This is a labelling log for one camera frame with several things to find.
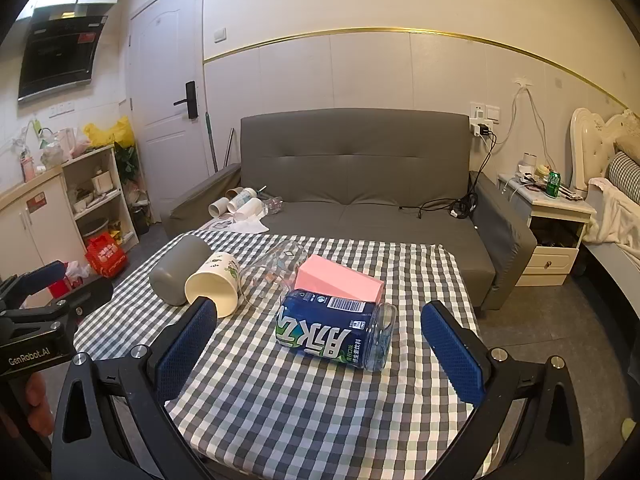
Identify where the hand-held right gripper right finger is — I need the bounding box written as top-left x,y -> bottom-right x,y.
421,301 -> 586,480

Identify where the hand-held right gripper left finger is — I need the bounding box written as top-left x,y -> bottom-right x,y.
51,296 -> 218,480

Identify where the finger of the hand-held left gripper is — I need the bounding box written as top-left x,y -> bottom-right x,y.
47,276 -> 115,333
0,260 -> 67,312

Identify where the white floral cup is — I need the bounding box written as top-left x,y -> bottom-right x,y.
184,252 -> 242,319

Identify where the grey cup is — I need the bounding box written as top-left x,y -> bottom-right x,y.
149,234 -> 215,307

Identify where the clear glass cup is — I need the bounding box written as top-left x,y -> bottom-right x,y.
240,241 -> 309,317

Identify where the person's left hand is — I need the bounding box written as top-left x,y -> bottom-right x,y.
22,374 -> 55,440

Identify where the red bag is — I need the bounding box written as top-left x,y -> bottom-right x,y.
85,233 -> 129,279

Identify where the kitchen counter cabinet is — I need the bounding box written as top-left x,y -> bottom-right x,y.
0,164 -> 90,283

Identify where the white open shelf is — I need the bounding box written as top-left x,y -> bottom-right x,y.
61,144 -> 142,257

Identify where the checkered tablecloth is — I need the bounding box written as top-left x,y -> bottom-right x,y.
75,231 -> 482,480

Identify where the green plant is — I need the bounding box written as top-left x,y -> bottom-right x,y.
114,141 -> 144,198

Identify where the blue label plastic bottle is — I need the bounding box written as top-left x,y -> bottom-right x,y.
275,289 -> 397,372

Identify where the pink box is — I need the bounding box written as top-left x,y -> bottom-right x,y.
294,254 -> 386,307

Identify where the white paper sheet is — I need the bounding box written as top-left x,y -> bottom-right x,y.
206,212 -> 272,235

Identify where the yellow plastic bag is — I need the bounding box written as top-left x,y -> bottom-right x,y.
82,116 -> 136,149

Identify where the white nightstand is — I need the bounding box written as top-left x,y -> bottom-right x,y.
496,172 -> 596,287

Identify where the white blanket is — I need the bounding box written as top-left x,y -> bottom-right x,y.
582,177 -> 640,257

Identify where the black range hood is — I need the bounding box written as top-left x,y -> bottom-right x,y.
17,4 -> 116,103

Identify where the black door lock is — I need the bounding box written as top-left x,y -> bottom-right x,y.
173,80 -> 197,120

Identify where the grey sofa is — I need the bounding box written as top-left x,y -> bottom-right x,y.
160,108 -> 538,311

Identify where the white door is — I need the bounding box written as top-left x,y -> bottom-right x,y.
128,0 -> 211,226

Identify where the checkered pillow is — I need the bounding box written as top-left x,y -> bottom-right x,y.
606,151 -> 640,197

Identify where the cream bed headboard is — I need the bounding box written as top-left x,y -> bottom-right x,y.
570,107 -> 640,197

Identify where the grey bed frame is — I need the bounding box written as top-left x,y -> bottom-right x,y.
580,195 -> 640,346

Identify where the black charger cable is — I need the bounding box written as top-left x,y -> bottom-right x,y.
399,129 -> 498,221

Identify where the green handled mop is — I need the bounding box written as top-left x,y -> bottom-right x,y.
204,112 -> 219,174

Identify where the white wall outlet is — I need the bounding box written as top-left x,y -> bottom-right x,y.
469,102 -> 501,138

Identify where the white cable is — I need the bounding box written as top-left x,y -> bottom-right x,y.
492,77 -> 548,173

